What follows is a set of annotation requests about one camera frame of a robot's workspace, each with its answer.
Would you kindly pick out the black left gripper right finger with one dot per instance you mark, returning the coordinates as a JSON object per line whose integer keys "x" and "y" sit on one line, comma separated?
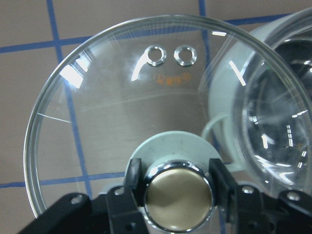
{"x": 240, "y": 204}

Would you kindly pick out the glass pot lid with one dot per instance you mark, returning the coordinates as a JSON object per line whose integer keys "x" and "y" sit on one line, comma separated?
{"x": 139, "y": 90}

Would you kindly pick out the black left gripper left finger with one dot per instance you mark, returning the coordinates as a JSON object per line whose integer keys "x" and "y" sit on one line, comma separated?
{"x": 124, "y": 215}

